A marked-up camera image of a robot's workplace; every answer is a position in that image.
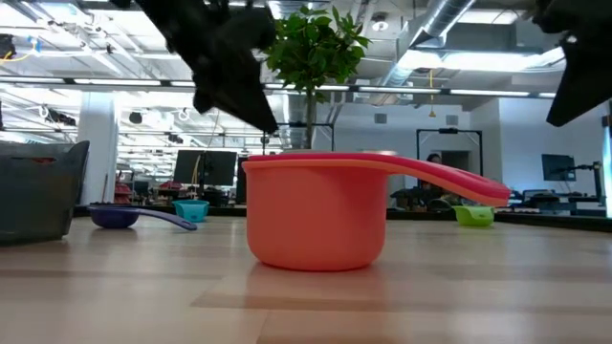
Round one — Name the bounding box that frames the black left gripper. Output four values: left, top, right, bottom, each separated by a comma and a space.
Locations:
136, 0, 281, 135

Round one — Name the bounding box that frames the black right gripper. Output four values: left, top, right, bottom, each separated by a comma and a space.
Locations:
533, 0, 612, 128

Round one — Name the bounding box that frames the small teal measuring cup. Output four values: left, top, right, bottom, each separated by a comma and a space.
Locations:
172, 199, 210, 224

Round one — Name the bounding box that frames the large orange measuring cup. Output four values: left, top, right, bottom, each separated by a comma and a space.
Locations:
242, 157, 512, 272

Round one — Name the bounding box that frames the dark purple measuring cup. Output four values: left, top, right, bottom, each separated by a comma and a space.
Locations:
88, 203, 199, 232

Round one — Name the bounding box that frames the lime green measuring cup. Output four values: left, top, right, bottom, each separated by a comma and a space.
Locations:
452, 204, 495, 228

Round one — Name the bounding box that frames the pink measuring cup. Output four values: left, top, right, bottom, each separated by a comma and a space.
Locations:
246, 152, 513, 202

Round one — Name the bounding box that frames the grey plastic basket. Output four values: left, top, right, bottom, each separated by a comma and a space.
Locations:
0, 140, 91, 246

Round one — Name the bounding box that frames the large black monitor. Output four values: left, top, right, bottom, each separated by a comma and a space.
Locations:
173, 149, 239, 187

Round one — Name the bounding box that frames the narrow black monitor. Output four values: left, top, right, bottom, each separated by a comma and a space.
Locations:
236, 156, 249, 204

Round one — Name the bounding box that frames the small dark monitor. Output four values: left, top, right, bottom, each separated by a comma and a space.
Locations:
541, 153, 578, 183

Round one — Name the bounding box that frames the green leafy plant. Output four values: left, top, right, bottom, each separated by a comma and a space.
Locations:
265, 5, 372, 150

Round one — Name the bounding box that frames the person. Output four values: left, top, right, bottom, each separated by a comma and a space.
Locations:
389, 152, 460, 211

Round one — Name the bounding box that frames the black aluminium table frame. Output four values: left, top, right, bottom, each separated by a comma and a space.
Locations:
74, 203, 612, 234

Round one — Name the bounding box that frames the black metal rig frame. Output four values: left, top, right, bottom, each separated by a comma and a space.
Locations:
415, 127, 484, 178

